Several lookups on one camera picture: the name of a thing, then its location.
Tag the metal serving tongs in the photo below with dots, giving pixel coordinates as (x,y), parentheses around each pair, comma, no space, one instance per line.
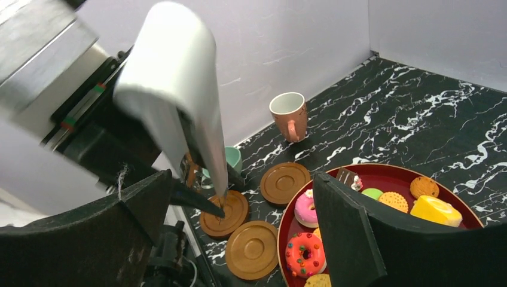
(169,83)

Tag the pink frosted donut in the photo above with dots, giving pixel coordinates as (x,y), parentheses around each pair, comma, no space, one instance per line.
(305,211)

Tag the dark red round tray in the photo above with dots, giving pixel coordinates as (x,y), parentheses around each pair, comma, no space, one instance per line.
(385,177)

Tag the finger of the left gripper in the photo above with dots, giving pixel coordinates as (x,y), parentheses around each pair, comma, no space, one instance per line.
(185,196)

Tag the chocolate layered cake slice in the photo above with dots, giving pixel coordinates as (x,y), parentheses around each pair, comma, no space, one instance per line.
(349,178)

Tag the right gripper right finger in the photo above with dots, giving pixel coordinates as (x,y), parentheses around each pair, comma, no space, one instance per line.
(368,243)

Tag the red sprinkled donut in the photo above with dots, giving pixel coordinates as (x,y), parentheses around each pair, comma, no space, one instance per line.
(304,255)

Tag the green macaron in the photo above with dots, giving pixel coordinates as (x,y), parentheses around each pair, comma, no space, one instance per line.
(373,193)

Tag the wooden coaster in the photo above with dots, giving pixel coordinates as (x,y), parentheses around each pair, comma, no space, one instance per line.
(236,210)
(251,251)
(281,182)

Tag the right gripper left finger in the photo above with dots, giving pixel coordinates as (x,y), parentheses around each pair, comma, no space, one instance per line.
(106,242)

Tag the wooden coaster middle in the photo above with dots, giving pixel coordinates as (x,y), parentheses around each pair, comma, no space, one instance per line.
(251,251)

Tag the wooden coaster lower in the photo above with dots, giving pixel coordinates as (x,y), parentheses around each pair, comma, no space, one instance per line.
(236,210)

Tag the chocolate chip cookie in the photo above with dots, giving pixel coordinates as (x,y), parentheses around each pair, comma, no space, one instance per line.
(424,186)

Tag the yellow cake slice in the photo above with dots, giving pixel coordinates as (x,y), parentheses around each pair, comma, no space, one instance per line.
(435,210)

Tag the mint green cup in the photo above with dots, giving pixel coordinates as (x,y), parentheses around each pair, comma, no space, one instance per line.
(234,158)

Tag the wooden coaster upper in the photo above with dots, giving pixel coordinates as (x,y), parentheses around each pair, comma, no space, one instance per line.
(281,182)

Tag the round yellow biscuit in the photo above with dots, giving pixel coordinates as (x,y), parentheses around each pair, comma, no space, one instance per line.
(394,200)

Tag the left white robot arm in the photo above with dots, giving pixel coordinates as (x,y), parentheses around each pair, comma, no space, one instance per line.
(66,103)

